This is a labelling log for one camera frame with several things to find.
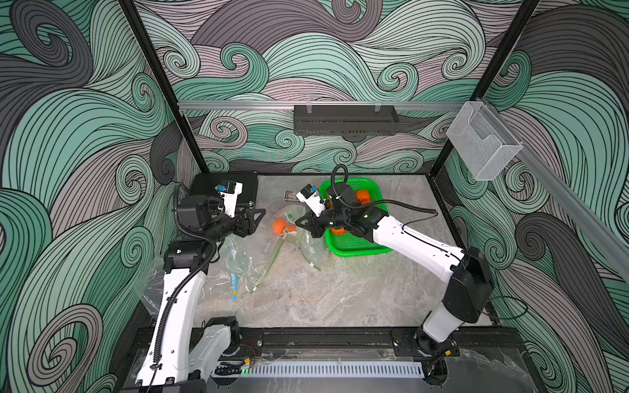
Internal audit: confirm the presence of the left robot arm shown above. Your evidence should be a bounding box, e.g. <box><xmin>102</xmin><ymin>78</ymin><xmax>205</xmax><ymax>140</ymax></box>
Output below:
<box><xmin>122</xmin><ymin>180</ymin><xmax>265</xmax><ymax>392</ymax></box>

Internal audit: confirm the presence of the clear acrylic wall holder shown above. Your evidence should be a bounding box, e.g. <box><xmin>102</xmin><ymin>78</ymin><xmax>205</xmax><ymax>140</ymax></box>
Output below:
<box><xmin>447</xmin><ymin>101</ymin><xmax>522</xmax><ymax>181</ymax></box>

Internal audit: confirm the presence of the black wall tray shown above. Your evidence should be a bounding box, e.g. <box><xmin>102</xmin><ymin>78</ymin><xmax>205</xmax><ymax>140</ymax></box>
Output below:
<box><xmin>293</xmin><ymin>104</ymin><xmax>400</xmax><ymax>140</ymax></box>

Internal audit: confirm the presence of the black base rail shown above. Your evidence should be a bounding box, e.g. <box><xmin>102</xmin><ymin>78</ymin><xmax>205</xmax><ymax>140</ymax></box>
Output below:
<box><xmin>132</xmin><ymin>326</ymin><xmax>527</xmax><ymax>360</ymax></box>

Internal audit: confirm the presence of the blue-zip clear bag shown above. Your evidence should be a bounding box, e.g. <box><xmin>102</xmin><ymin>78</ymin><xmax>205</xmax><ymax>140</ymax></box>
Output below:
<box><xmin>134</xmin><ymin>235</ymin><xmax>250</xmax><ymax>319</ymax></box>

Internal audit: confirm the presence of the black case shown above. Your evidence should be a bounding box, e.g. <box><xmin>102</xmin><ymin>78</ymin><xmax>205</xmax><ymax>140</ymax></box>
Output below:
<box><xmin>190</xmin><ymin>172</ymin><xmax>259</xmax><ymax>208</ymax></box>

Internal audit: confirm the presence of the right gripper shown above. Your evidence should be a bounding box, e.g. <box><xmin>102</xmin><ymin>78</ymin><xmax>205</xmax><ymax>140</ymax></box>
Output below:
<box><xmin>295</xmin><ymin>209</ymin><xmax>352</xmax><ymax>240</ymax></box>

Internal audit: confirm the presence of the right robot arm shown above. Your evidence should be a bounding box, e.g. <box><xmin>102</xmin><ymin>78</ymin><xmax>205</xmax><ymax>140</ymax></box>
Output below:
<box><xmin>296</xmin><ymin>175</ymin><xmax>494</xmax><ymax>358</ymax></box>

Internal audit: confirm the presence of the green plastic basket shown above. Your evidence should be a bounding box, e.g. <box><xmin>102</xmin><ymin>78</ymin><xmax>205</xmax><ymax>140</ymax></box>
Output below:
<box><xmin>324</xmin><ymin>178</ymin><xmax>391</xmax><ymax>258</ymax></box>

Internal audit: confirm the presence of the white slotted cable duct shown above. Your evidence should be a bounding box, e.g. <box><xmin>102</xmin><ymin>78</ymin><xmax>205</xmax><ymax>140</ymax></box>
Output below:
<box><xmin>225</xmin><ymin>361</ymin><xmax>424</xmax><ymax>379</ymax></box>

